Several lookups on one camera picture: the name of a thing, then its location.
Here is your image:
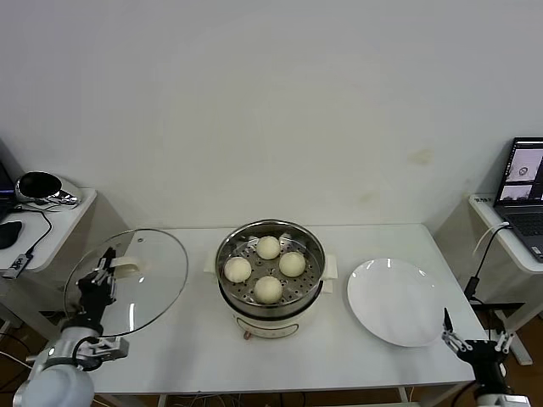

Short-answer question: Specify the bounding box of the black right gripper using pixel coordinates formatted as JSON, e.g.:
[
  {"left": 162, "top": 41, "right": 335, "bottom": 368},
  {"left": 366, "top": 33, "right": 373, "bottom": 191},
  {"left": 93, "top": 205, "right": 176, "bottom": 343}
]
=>
[{"left": 440, "top": 307, "right": 517, "bottom": 396}]

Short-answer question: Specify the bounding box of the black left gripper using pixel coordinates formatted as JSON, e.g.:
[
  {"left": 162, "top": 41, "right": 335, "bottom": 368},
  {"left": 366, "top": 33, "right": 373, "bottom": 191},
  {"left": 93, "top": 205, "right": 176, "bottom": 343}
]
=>
[{"left": 75, "top": 247, "right": 120, "bottom": 332}]

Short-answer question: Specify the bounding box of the round glass lid beige handle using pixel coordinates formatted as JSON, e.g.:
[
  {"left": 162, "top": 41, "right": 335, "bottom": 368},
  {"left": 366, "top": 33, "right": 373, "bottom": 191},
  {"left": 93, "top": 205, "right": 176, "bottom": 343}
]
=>
[{"left": 63, "top": 228, "right": 189, "bottom": 339}]

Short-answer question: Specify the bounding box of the white steamed baozi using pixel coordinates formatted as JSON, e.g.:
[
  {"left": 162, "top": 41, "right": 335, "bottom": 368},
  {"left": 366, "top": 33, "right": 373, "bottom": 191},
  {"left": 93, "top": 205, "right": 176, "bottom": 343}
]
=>
[
  {"left": 278, "top": 251, "right": 307, "bottom": 277},
  {"left": 223, "top": 255, "right": 254, "bottom": 284},
  {"left": 255, "top": 235, "right": 282, "bottom": 260},
  {"left": 253, "top": 275, "right": 284, "bottom": 304}
]

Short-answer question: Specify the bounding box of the stainless perforated steamer basket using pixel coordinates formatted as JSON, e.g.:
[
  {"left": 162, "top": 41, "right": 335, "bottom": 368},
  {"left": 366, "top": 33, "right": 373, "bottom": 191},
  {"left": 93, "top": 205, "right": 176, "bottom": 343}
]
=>
[{"left": 215, "top": 218, "right": 327, "bottom": 313}]

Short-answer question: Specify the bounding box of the round white plate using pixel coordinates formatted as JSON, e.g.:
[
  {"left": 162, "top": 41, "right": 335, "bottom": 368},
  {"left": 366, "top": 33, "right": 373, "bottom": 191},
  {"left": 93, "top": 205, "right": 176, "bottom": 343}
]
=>
[{"left": 347, "top": 257, "right": 451, "bottom": 348}]

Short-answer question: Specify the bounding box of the grey usb hub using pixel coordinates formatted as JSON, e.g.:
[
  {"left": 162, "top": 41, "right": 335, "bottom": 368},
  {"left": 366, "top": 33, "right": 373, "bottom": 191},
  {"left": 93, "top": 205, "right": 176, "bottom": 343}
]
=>
[{"left": 2, "top": 253, "right": 34, "bottom": 280}]

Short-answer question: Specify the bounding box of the black computer mouse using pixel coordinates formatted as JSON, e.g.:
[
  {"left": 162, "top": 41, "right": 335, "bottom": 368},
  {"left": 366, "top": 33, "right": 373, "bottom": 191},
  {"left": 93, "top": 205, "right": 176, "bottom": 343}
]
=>
[{"left": 0, "top": 220, "right": 22, "bottom": 250}]

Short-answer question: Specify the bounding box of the shiny chrome headset device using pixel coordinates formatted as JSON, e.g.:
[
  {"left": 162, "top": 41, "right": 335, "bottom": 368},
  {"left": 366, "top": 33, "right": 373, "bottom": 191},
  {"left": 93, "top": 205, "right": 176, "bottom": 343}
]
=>
[{"left": 14, "top": 170, "right": 82, "bottom": 208}]

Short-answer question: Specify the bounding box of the open grey laptop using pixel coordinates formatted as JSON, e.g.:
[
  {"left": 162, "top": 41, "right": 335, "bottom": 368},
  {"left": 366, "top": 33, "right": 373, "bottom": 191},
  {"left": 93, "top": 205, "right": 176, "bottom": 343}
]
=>
[{"left": 491, "top": 136, "right": 543, "bottom": 262}]

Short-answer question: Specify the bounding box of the dark laptop screen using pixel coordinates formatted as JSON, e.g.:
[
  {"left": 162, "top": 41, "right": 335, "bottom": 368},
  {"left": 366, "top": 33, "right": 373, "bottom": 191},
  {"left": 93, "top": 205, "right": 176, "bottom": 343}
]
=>
[{"left": 0, "top": 142, "right": 18, "bottom": 221}]

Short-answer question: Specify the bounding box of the black cable with adapter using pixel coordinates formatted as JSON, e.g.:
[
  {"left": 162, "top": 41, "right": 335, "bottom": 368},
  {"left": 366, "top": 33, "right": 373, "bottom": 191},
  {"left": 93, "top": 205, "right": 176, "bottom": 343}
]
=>
[{"left": 464, "top": 224, "right": 509, "bottom": 304}]

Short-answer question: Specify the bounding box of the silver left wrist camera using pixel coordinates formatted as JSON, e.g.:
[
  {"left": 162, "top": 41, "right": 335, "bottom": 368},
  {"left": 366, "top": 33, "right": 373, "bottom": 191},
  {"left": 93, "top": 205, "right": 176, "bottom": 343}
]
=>
[{"left": 87, "top": 335, "right": 130, "bottom": 361}]

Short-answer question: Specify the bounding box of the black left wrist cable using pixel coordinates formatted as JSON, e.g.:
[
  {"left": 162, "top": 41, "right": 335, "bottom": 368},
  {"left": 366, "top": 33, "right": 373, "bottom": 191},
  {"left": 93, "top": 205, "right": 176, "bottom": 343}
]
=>
[{"left": 71, "top": 337, "right": 103, "bottom": 372}]

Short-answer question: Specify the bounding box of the thin black desk cable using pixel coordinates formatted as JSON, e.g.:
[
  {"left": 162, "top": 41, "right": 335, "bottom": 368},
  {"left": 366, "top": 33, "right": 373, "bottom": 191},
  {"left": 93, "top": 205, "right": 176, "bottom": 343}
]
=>
[{"left": 12, "top": 202, "right": 52, "bottom": 258}]

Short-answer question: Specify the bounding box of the white side table black frame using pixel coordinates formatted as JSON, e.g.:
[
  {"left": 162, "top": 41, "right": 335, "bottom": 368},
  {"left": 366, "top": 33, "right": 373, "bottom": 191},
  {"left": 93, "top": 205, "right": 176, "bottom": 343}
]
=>
[{"left": 432, "top": 192, "right": 543, "bottom": 365}]

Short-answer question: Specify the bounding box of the white laptop cable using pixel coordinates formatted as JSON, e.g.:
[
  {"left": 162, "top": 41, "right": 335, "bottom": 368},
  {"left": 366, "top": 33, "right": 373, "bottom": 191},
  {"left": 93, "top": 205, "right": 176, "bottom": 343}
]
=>
[{"left": 473, "top": 220, "right": 512, "bottom": 259}]

